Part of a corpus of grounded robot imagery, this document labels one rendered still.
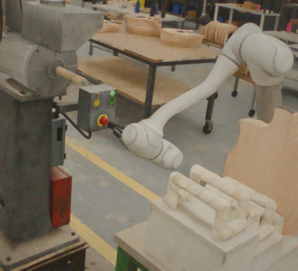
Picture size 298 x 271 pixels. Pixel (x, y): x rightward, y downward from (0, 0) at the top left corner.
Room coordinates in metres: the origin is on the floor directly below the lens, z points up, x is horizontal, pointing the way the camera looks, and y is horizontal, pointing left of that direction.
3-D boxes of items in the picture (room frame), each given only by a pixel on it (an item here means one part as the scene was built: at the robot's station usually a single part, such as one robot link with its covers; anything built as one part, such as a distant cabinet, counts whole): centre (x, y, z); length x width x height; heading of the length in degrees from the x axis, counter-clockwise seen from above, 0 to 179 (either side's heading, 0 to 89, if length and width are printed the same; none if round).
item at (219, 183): (1.01, -0.20, 1.20); 0.20 x 0.03 x 0.03; 44
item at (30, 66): (1.88, 0.55, 1.25); 0.41 x 0.27 x 0.26; 45
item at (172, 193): (1.01, -0.09, 1.15); 0.03 x 0.03 x 0.09
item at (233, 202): (1.06, -0.26, 1.12); 0.20 x 0.03 x 0.03; 44
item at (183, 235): (0.99, -0.18, 1.02); 0.27 x 0.15 x 0.17; 45
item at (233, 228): (0.91, -0.24, 1.12); 0.11 x 0.03 x 0.03; 135
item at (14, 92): (1.92, 0.61, 1.11); 0.36 x 0.24 x 0.04; 45
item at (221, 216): (0.89, -0.20, 1.15); 0.03 x 0.03 x 0.09
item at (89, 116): (1.99, 0.33, 0.99); 0.24 x 0.21 x 0.26; 45
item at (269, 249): (1.09, -0.29, 0.98); 0.27 x 0.16 x 0.09; 45
